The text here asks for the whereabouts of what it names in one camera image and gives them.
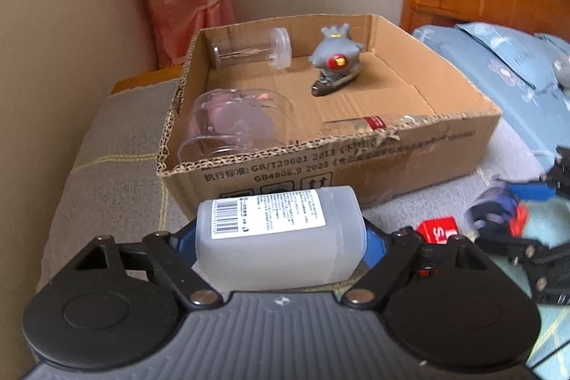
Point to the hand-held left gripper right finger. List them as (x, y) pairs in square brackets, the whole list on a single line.
[(375, 248)]

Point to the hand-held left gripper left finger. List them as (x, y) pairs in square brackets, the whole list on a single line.
[(183, 240)]

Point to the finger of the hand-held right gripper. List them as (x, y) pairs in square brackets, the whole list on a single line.
[(530, 191), (534, 255)]

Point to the cardboard box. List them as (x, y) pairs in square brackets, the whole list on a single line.
[(356, 166)]

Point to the white plastic bottle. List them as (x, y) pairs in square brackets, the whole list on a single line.
[(276, 255)]

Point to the large clear jar red label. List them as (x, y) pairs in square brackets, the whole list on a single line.
[(240, 122)]

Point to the grey cartoon toy figure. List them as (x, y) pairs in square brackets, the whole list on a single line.
[(334, 55)]

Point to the small clear jar white lid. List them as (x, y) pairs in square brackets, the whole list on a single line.
[(280, 48)]

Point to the small red packet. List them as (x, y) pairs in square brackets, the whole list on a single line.
[(434, 228)]

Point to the light blue pillow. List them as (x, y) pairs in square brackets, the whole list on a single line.
[(512, 113)]

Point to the blue floral pillow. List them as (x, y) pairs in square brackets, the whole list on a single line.
[(503, 50)]

